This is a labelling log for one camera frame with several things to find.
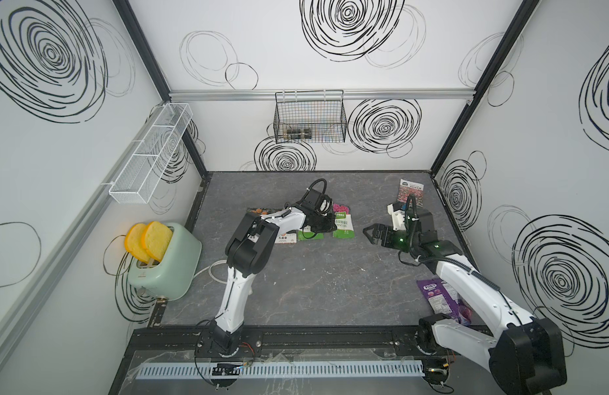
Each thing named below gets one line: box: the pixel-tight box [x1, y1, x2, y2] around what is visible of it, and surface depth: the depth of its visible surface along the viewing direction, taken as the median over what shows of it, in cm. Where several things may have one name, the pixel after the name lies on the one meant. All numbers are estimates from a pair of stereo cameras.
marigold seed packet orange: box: [274, 232, 298, 244], surface depth 98 cm
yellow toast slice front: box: [141, 221, 174, 263], surface depth 77 cm
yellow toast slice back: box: [124, 223, 151, 265], surface depth 75 cm
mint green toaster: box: [126, 222, 202, 301], surface depth 77 cm
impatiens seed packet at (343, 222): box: [332, 203, 355, 239], surface depth 101 cm
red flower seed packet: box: [396, 178, 424, 208], surface depth 114 cm
